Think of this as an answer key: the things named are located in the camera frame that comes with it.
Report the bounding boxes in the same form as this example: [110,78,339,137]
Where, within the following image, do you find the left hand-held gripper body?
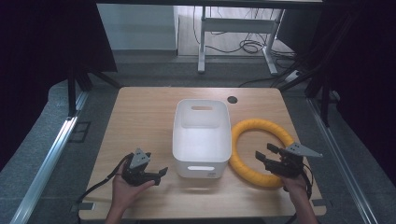
[120,148,157,188]

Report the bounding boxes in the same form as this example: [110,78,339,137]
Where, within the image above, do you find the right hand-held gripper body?
[264,142,323,179]

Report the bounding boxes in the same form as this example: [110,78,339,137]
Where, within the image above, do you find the yellow ring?
[228,118,297,189]

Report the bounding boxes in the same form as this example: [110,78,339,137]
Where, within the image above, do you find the white plastic storage bin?
[172,98,233,179]

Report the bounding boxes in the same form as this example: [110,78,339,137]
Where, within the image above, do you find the person's right hand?
[281,174,309,201]

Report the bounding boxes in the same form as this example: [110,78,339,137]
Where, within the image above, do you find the person's left hand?
[111,169,156,213]

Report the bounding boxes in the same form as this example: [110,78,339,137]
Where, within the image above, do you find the black metal stand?
[65,60,123,119]
[278,59,332,128]

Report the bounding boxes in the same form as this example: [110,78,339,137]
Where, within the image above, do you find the white power strip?
[284,69,304,84]

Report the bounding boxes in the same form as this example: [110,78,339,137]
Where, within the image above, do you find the dark curtain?
[276,0,396,188]
[0,0,119,172]

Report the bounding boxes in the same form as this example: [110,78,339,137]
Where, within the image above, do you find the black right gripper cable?
[302,163,314,201]

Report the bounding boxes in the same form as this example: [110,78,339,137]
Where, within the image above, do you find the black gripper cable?
[302,163,314,201]
[76,153,134,204]

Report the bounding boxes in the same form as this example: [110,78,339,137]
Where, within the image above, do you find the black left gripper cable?
[76,153,134,204]

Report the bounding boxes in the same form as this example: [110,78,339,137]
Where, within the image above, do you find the aluminium floor rail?
[305,91,380,224]
[8,90,90,224]

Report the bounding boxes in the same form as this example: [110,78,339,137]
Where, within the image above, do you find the black floor frame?
[68,120,92,144]

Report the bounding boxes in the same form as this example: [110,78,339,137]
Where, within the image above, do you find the black cables on floor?
[191,6,297,63]

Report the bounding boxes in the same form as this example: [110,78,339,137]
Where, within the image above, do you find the white metal desk frame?
[197,6,286,77]

